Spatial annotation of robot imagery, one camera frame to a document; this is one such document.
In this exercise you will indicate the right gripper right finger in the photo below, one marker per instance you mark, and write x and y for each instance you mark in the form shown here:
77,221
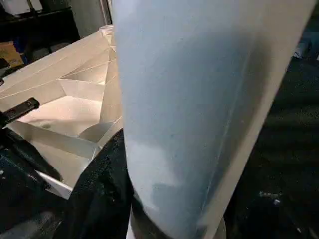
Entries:
269,209

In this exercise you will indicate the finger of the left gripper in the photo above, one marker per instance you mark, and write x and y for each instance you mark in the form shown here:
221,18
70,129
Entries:
25,154
20,109

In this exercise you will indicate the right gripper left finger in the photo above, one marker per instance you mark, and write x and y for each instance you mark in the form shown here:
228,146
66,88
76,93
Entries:
99,199

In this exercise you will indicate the white plastic table top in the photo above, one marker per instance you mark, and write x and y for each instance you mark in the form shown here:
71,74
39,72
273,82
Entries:
65,99

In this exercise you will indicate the white plastic table leg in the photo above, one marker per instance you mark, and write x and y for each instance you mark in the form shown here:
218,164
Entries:
199,99

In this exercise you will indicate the brown cardboard box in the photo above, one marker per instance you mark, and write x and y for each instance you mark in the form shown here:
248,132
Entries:
10,54

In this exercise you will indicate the black plastic mat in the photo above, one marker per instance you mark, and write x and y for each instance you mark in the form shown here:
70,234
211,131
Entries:
294,114

